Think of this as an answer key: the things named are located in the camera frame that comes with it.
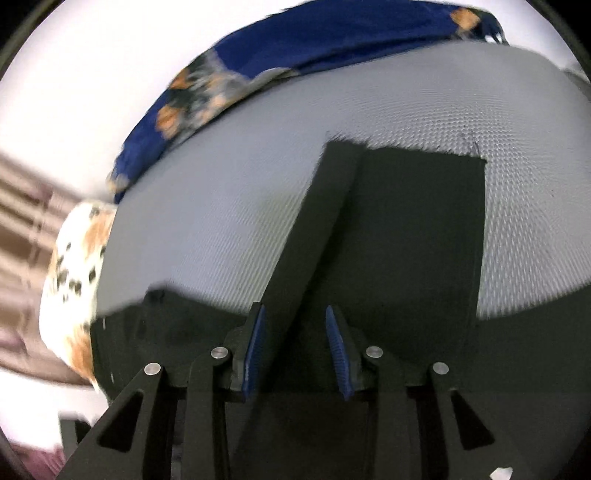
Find white floral cloth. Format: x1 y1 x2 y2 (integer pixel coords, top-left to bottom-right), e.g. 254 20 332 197
39 199 118 386

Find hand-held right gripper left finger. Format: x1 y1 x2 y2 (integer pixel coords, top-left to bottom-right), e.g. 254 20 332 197
58 302 269 480

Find blue printed blanket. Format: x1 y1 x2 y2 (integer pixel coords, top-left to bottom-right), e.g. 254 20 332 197
107 7 509 204

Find black pants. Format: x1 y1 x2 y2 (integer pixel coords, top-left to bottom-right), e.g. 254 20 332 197
90 140 589 480

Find brown curtain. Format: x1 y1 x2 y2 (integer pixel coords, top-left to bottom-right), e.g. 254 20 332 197
0 152 93 384

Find grey textured mattress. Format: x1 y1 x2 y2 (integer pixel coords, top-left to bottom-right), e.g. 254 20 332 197
95 44 591 324

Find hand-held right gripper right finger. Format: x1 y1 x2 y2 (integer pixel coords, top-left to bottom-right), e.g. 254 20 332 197
324 305 536 480

